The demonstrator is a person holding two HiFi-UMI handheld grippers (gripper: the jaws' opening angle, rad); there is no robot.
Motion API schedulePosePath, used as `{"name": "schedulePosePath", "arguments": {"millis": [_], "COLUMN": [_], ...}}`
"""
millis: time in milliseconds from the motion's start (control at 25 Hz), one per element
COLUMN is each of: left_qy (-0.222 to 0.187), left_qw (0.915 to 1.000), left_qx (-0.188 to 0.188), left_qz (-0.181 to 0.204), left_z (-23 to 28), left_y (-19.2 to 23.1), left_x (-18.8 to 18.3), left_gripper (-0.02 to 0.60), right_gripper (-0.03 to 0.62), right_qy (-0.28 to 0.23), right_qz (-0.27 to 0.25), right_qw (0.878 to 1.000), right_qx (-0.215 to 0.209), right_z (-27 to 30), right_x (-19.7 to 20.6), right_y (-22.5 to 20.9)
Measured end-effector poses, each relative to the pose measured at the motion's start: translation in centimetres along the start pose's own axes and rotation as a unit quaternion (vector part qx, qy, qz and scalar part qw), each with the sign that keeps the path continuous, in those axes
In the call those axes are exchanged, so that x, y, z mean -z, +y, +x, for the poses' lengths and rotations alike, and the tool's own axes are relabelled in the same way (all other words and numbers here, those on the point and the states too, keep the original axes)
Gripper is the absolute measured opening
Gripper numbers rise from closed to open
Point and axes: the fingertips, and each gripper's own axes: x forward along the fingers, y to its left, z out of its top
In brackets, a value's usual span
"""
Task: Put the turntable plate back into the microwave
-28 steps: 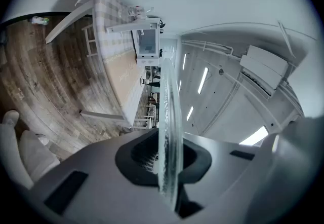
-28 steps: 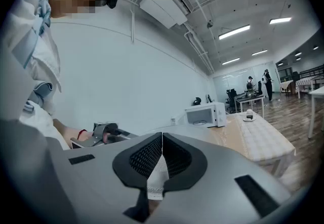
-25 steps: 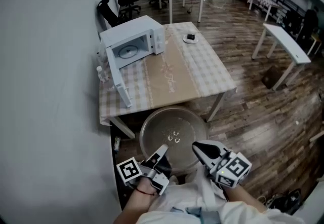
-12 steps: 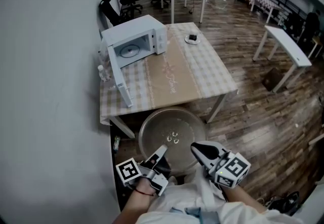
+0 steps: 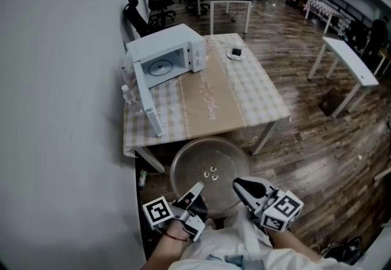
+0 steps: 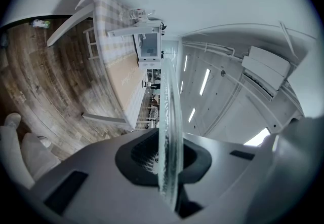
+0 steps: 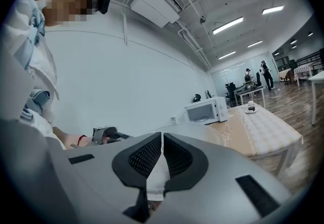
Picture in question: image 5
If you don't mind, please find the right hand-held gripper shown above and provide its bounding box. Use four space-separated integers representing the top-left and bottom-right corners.
232 177 305 233

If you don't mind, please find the black roller ring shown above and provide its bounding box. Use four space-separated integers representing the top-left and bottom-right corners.
146 59 175 76

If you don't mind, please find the round glass turntable plate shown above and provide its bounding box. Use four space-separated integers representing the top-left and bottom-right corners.
170 137 260 218

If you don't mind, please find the white curved table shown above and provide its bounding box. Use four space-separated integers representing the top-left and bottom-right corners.
307 36 380 119

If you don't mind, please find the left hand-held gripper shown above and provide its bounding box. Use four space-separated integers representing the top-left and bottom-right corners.
142 181 209 243

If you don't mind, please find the person's right forearm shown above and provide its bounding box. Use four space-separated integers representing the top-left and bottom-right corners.
265 225 325 263

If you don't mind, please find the white microwave oven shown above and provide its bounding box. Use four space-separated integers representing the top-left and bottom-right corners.
125 23 207 137

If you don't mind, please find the white floor cable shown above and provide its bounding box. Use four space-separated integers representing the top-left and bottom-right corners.
254 2 283 20

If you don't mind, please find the beige checked tablecloth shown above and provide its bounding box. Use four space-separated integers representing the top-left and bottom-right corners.
123 33 291 159

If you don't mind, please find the brown cardboard box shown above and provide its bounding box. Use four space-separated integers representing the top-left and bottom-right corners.
317 88 348 117

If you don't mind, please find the red string bracelet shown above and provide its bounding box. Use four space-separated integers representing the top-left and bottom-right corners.
166 231 188 241

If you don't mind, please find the clear plastic bottle pink label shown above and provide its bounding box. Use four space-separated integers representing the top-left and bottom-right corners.
121 84 137 106

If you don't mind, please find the white saucer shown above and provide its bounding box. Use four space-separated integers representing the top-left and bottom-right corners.
226 48 247 62

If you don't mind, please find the person's left forearm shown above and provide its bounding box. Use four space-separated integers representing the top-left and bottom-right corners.
146 221 192 270

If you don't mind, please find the black cable bundle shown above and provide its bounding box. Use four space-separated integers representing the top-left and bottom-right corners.
311 235 364 265

